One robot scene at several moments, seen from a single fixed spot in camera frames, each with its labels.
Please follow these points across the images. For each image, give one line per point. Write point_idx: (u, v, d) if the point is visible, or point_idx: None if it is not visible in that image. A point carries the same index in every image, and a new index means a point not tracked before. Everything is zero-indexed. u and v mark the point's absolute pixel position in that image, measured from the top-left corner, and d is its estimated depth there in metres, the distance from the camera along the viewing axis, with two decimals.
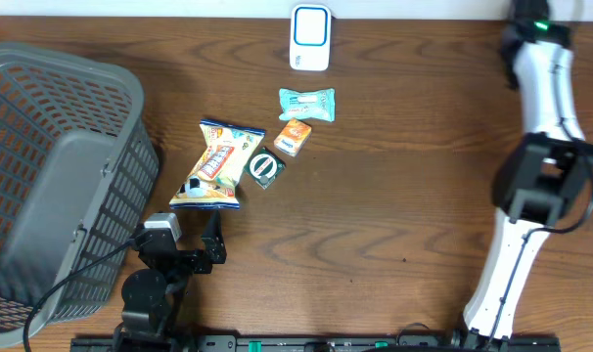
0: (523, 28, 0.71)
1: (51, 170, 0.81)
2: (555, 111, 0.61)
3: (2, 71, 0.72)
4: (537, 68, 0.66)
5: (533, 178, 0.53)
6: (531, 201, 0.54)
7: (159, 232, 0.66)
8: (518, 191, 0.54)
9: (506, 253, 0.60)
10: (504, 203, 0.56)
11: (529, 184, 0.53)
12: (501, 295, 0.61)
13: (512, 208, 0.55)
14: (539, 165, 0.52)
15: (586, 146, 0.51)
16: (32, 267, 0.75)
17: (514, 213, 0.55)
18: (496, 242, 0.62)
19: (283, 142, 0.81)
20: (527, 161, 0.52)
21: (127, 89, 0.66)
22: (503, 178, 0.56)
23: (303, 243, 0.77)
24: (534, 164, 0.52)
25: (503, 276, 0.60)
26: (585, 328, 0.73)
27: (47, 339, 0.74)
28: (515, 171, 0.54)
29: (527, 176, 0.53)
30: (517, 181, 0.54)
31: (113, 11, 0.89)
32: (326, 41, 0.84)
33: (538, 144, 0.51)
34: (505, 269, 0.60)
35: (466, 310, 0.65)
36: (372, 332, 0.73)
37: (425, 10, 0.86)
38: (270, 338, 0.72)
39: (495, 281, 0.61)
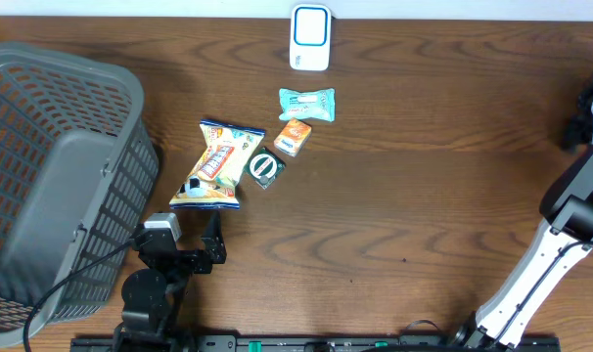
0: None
1: (52, 170, 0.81)
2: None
3: (2, 71, 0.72)
4: None
5: (590, 190, 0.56)
6: (583, 212, 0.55)
7: (159, 232, 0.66)
8: (570, 196, 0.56)
9: (536, 262, 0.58)
10: (550, 212, 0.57)
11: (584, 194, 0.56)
12: (519, 301, 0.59)
13: (560, 214, 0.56)
14: None
15: None
16: (32, 267, 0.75)
17: (560, 219, 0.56)
18: (528, 250, 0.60)
19: (283, 142, 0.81)
20: (587, 168, 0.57)
21: (127, 89, 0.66)
22: (554, 192, 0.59)
23: (303, 243, 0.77)
24: (591, 173, 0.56)
25: (527, 283, 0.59)
26: (586, 328, 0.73)
27: (47, 339, 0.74)
28: (572, 179, 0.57)
29: (586, 184, 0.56)
30: (570, 188, 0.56)
31: (114, 12, 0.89)
32: (326, 41, 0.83)
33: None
34: (531, 278, 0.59)
35: (478, 310, 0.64)
36: (372, 332, 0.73)
37: (425, 10, 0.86)
38: (270, 338, 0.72)
39: (517, 286, 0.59)
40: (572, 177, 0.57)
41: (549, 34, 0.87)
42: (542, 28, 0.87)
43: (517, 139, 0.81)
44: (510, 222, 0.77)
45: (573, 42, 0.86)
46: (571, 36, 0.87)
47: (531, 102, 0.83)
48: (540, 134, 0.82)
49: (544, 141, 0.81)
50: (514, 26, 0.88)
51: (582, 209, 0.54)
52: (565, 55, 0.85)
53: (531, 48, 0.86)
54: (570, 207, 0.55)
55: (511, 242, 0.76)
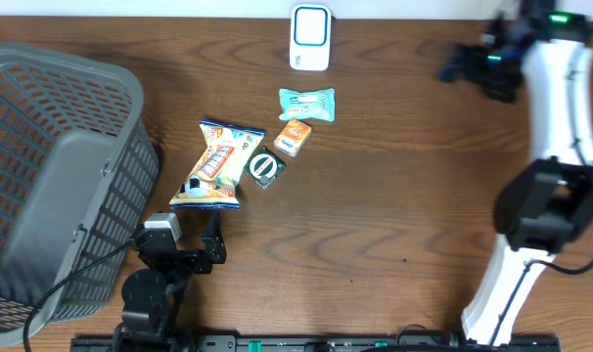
0: (538, 22, 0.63)
1: (51, 171, 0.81)
2: (569, 129, 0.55)
3: (2, 71, 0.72)
4: (549, 74, 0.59)
5: (542, 209, 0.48)
6: (537, 231, 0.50)
7: (159, 232, 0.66)
8: (521, 221, 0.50)
9: (504, 279, 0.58)
10: (509, 233, 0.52)
11: (534, 214, 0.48)
12: (500, 311, 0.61)
13: (516, 238, 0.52)
14: (551, 193, 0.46)
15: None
16: (32, 267, 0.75)
17: (515, 241, 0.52)
18: (496, 264, 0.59)
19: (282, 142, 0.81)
20: (534, 194, 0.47)
21: (127, 89, 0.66)
22: (505, 207, 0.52)
23: (303, 243, 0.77)
24: (541, 198, 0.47)
25: (502, 296, 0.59)
26: (587, 328, 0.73)
27: (47, 339, 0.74)
28: (517, 201, 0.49)
29: (533, 207, 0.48)
30: (521, 211, 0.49)
31: (114, 12, 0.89)
32: (326, 41, 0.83)
33: (551, 172, 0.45)
34: (504, 291, 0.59)
35: (464, 315, 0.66)
36: (372, 332, 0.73)
37: (424, 10, 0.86)
38: (270, 338, 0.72)
39: (493, 300, 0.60)
40: (516, 198, 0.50)
41: None
42: None
43: (517, 139, 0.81)
44: None
45: None
46: None
47: None
48: None
49: None
50: None
51: (535, 231, 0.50)
52: None
53: None
54: (524, 231, 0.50)
55: None
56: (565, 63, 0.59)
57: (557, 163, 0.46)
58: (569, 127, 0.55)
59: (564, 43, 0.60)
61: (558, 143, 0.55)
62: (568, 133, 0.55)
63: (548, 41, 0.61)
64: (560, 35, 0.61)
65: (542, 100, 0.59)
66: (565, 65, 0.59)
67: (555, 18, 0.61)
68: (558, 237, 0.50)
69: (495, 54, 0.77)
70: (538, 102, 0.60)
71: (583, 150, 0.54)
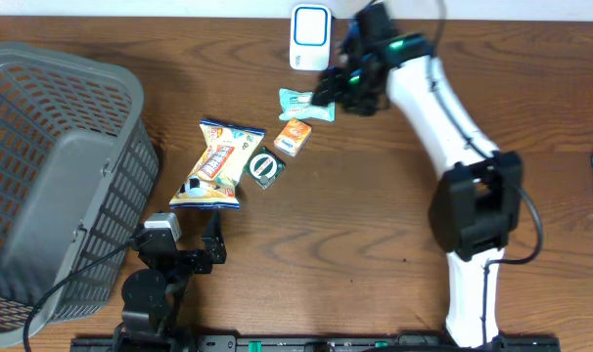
0: (380, 52, 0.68)
1: (51, 171, 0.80)
2: (457, 133, 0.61)
3: (2, 71, 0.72)
4: (417, 100, 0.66)
5: (475, 210, 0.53)
6: (479, 235, 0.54)
7: (159, 232, 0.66)
8: (462, 231, 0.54)
9: (470, 283, 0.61)
10: (457, 247, 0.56)
11: (471, 219, 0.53)
12: (479, 314, 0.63)
13: (465, 248, 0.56)
14: (473, 193, 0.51)
15: (503, 158, 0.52)
16: (32, 267, 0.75)
17: (464, 251, 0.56)
18: (457, 274, 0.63)
19: (282, 141, 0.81)
20: (460, 200, 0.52)
21: (127, 89, 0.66)
22: (443, 224, 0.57)
23: (303, 243, 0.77)
24: (469, 200, 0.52)
25: (475, 300, 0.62)
26: (586, 329, 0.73)
27: (47, 339, 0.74)
28: (450, 214, 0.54)
29: (466, 214, 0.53)
30: (458, 222, 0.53)
31: (113, 12, 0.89)
32: (326, 41, 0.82)
33: (462, 176, 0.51)
34: (475, 294, 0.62)
35: (449, 328, 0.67)
36: (372, 332, 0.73)
37: (424, 10, 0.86)
38: (270, 338, 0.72)
39: (470, 304, 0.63)
40: (449, 211, 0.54)
41: (549, 34, 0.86)
42: (542, 28, 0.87)
43: (517, 139, 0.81)
44: None
45: (572, 42, 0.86)
46: (571, 35, 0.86)
47: (531, 101, 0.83)
48: (540, 135, 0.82)
49: (544, 141, 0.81)
50: (513, 25, 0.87)
51: (478, 235, 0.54)
52: (565, 56, 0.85)
53: (531, 48, 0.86)
54: (470, 240, 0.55)
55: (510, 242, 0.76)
56: (422, 77, 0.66)
57: (463, 169, 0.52)
58: (455, 131, 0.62)
59: (413, 63, 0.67)
61: (452, 148, 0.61)
62: (456, 137, 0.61)
63: (399, 67, 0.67)
64: (404, 59, 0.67)
65: (424, 117, 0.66)
66: (421, 79, 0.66)
67: (394, 44, 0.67)
68: (499, 230, 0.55)
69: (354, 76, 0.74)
70: (422, 121, 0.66)
71: (478, 146, 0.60)
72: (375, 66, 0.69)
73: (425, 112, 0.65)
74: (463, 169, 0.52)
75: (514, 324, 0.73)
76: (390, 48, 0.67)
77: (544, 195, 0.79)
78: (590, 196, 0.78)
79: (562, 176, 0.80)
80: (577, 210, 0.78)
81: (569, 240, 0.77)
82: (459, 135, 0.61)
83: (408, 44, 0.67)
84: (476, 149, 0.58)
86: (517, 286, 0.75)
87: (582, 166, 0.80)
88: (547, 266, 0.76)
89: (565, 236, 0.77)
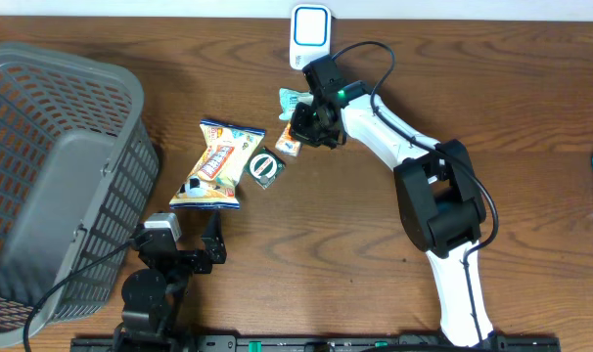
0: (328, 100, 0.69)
1: (51, 171, 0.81)
2: (401, 137, 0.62)
3: (2, 71, 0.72)
4: (364, 126, 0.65)
5: (433, 199, 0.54)
6: (449, 227, 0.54)
7: (159, 232, 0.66)
8: (429, 225, 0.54)
9: (452, 278, 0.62)
10: (431, 246, 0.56)
11: (433, 209, 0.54)
12: (470, 310, 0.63)
13: (438, 245, 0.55)
14: (425, 181, 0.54)
15: (446, 148, 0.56)
16: (32, 267, 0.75)
17: (438, 247, 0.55)
18: (438, 270, 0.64)
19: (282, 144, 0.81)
20: (413, 190, 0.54)
21: (127, 89, 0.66)
22: (412, 225, 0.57)
23: (303, 243, 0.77)
24: (422, 190, 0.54)
25: (461, 295, 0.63)
26: (586, 328, 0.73)
27: (48, 339, 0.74)
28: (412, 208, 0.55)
29: (427, 205, 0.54)
30: (420, 214, 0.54)
31: (112, 12, 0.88)
32: (326, 41, 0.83)
33: (409, 166, 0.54)
34: (461, 290, 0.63)
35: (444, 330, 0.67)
36: (372, 332, 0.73)
37: (425, 11, 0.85)
38: (270, 338, 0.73)
39: (459, 301, 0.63)
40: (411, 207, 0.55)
41: (549, 34, 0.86)
42: (542, 28, 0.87)
43: (517, 139, 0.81)
44: (510, 222, 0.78)
45: (573, 42, 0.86)
46: (571, 36, 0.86)
47: (531, 101, 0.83)
48: (540, 135, 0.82)
49: (543, 141, 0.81)
50: (514, 25, 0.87)
51: (447, 228, 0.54)
52: (565, 56, 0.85)
53: (531, 48, 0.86)
54: (440, 234, 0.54)
55: (510, 242, 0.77)
56: (362, 111, 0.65)
57: (412, 163, 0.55)
58: (399, 135, 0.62)
59: (356, 101, 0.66)
61: (402, 154, 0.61)
62: (400, 140, 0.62)
63: (345, 107, 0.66)
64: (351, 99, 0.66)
65: (373, 136, 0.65)
66: (363, 113, 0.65)
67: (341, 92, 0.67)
68: (467, 220, 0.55)
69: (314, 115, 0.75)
70: (373, 139, 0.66)
71: (422, 142, 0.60)
72: (328, 114, 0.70)
73: (374, 133, 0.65)
74: (411, 162, 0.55)
75: (514, 325, 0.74)
76: (338, 98, 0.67)
77: (544, 195, 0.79)
78: (590, 196, 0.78)
79: (562, 176, 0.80)
80: (577, 210, 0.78)
81: (568, 240, 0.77)
82: (402, 138, 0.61)
83: (351, 94, 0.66)
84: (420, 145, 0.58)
86: (517, 287, 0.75)
87: (582, 166, 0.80)
88: (547, 266, 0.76)
89: (565, 236, 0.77)
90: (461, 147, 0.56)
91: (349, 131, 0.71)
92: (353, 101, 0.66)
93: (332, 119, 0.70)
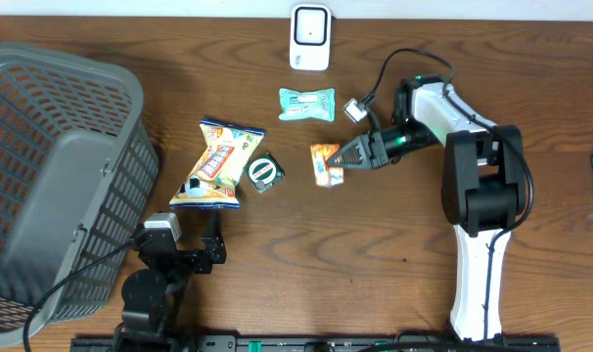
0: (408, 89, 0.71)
1: (51, 170, 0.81)
2: (463, 113, 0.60)
3: (2, 71, 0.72)
4: (431, 105, 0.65)
5: (477, 173, 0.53)
6: (486, 206, 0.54)
7: (159, 232, 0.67)
8: (466, 199, 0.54)
9: (475, 262, 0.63)
10: (461, 221, 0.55)
11: (474, 182, 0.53)
12: (482, 302, 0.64)
13: (470, 220, 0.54)
14: (474, 154, 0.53)
15: (505, 130, 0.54)
16: (32, 267, 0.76)
17: (470, 224, 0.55)
18: (463, 252, 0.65)
19: (324, 179, 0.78)
20: (460, 159, 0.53)
21: (127, 89, 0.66)
22: (449, 197, 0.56)
23: (303, 243, 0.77)
24: (469, 162, 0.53)
25: (479, 284, 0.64)
26: (585, 328, 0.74)
27: (47, 339, 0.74)
28: (453, 177, 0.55)
29: (469, 180, 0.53)
30: (461, 187, 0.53)
31: (111, 12, 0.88)
32: (326, 40, 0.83)
33: (464, 135, 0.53)
34: (478, 277, 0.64)
35: (453, 321, 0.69)
36: (372, 332, 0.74)
37: (425, 11, 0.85)
38: (270, 338, 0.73)
39: (473, 292, 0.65)
40: (452, 178, 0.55)
41: (549, 34, 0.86)
42: (543, 28, 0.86)
43: None
44: None
45: (573, 42, 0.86)
46: (572, 36, 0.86)
47: (531, 101, 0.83)
48: (540, 135, 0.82)
49: (543, 141, 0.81)
50: (515, 25, 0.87)
51: (484, 203, 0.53)
52: (565, 56, 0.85)
53: (531, 48, 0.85)
54: (475, 210, 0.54)
55: (510, 242, 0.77)
56: (432, 92, 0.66)
57: (469, 134, 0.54)
58: (461, 112, 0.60)
59: (429, 86, 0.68)
61: (458, 127, 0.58)
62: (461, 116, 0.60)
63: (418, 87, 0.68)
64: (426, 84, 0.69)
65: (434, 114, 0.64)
66: (433, 93, 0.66)
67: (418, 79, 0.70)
68: (505, 203, 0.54)
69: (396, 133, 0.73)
70: (434, 121, 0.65)
71: (481, 120, 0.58)
72: (401, 96, 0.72)
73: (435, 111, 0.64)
74: (470, 133, 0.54)
75: (513, 324, 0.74)
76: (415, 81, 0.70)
77: (544, 195, 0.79)
78: (589, 197, 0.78)
79: (562, 176, 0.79)
80: (577, 211, 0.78)
81: (569, 240, 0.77)
82: (463, 114, 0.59)
83: (429, 79, 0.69)
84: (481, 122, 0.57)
86: (517, 287, 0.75)
87: (582, 166, 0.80)
88: (547, 266, 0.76)
89: (565, 236, 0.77)
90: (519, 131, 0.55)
91: (418, 118, 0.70)
92: (427, 85, 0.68)
93: (404, 102, 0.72)
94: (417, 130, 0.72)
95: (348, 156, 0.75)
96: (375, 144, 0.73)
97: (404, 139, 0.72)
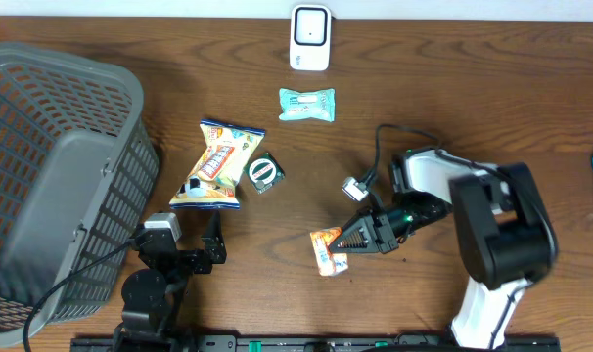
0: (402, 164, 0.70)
1: (51, 171, 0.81)
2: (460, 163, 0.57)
3: (2, 71, 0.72)
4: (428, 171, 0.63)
5: (491, 216, 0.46)
6: (513, 250, 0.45)
7: (159, 232, 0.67)
8: (488, 245, 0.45)
9: (490, 304, 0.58)
10: (487, 275, 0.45)
11: (492, 225, 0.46)
12: (491, 330, 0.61)
13: (496, 269, 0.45)
14: (483, 194, 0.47)
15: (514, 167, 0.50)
16: (32, 267, 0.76)
17: (496, 274, 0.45)
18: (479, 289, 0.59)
19: (329, 268, 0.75)
20: (470, 201, 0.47)
21: (127, 89, 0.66)
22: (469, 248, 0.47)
23: (303, 242, 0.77)
24: (479, 203, 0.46)
25: (491, 317, 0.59)
26: (586, 328, 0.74)
27: (47, 339, 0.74)
28: (467, 225, 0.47)
29: (484, 221, 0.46)
30: (478, 231, 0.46)
31: (111, 12, 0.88)
32: (326, 40, 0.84)
33: (469, 178, 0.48)
34: (494, 315, 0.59)
35: (455, 329, 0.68)
36: (373, 332, 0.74)
37: (425, 11, 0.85)
38: (270, 338, 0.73)
39: (484, 323, 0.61)
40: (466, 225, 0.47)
41: (549, 34, 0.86)
42: (543, 28, 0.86)
43: (517, 139, 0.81)
44: None
45: (573, 42, 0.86)
46: (572, 36, 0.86)
47: (531, 101, 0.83)
48: (540, 134, 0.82)
49: (543, 141, 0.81)
50: (515, 26, 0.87)
51: (512, 254, 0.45)
52: (565, 56, 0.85)
53: (531, 48, 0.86)
54: (500, 258, 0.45)
55: None
56: (424, 155, 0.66)
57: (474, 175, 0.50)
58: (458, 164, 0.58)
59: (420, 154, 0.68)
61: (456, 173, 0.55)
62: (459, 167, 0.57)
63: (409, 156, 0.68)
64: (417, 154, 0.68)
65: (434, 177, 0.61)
66: (424, 156, 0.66)
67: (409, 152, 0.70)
68: (534, 248, 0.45)
69: (401, 212, 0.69)
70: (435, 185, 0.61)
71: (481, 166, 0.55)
72: (396, 172, 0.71)
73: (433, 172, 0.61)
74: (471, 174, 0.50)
75: (513, 325, 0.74)
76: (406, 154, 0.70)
77: (544, 195, 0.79)
78: (590, 197, 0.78)
79: (562, 175, 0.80)
80: (578, 211, 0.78)
81: (569, 240, 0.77)
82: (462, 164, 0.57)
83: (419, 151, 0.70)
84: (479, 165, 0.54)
86: None
87: (582, 166, 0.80)
88: None
89: (566, 236, 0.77)
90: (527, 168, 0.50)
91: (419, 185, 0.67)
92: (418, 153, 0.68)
93: (399, 176, 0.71)
94: (423, 205, 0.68)
95: (351, 241, 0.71)
96: (381, 227, 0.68)
97: (411, 217, 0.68)
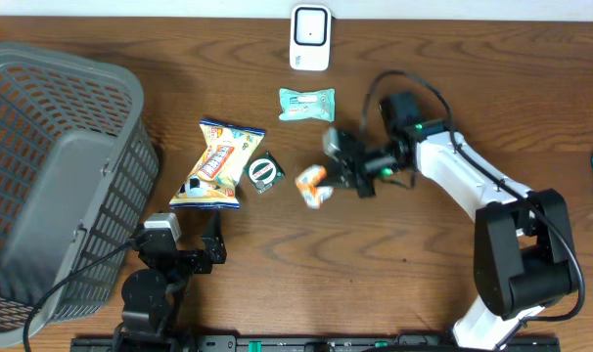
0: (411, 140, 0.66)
1: (51, 171, 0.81)
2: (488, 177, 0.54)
3: (2, 71, 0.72)
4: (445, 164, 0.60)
5: (518, 256, 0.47)
6: (534, 289, 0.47)
7: (159, 232, 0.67)
8: (510, 286, 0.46)
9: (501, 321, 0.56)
10: (505, 310, 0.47)
11: (516, 265, 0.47)
12: (496, 341, 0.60)
13: (515, 306, 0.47)
14: (511, 232, 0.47)
15: (547, 198, 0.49)
16: (32, 267, 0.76)
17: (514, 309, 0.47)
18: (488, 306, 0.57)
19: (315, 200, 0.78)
20: (497, 241, 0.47)
21: (127, 88, 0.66)
22: (488, 281, 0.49)
23: (303, 242, 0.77)
24: (507, 242, 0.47)
25: (499, 331, 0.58)
26: (585, 328, 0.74)
27: (47, 339, 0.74)
28: (490, 261, 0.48)
29: (510, 262, 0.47)
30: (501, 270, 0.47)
31: (111, 12, 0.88)
32: (326, 40, 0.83)
33: (500, 213, 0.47)
34: (502, 330, 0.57)
35: (455, 330, 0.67)
36: (372, 332, 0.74)
37: (425, 11, 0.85)
38: (270, 338, 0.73)
39: (490, 335, 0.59)
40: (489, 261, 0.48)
41: (549, 34, 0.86)
42: (543, 28, 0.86)
43: (517, 139, 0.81)
44: None
45: (572, 42, 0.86)
46: (571, 36, 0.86)
47: (531, 101, 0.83)
48: (540, 135, 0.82)
49: (543, 141, 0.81)
50: (515, 26, 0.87)
51: (531, 293, 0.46)
52: (565, 56, 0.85)
53: (531, 48, 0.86)
54: (521, 298, 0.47)
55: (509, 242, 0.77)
56: (441, 147, 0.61)
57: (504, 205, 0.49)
58: (484, 175, 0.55)
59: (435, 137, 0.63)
61: (485, 195, 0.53)
62: (485, 180, 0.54)
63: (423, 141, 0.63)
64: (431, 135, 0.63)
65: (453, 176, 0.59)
66: (441, 149, 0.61)
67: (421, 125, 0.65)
68: (555, 286, 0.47)
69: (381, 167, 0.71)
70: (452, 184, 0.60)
71: (511, 184, 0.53)
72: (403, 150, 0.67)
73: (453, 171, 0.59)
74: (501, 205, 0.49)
75: None
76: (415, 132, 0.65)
77: None
78: (589, 197, 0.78)
79: (562, 176, 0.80)
80: (578, 211, 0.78)
81: None
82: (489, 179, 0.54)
83: (431, 129, 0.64)
84: (514, 189, 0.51)
86: None
87: (582, 166, 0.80)
88: None
89: None
90: (561, 199, 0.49)
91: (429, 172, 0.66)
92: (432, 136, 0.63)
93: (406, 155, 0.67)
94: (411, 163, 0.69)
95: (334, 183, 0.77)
96: (361, 185, 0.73)
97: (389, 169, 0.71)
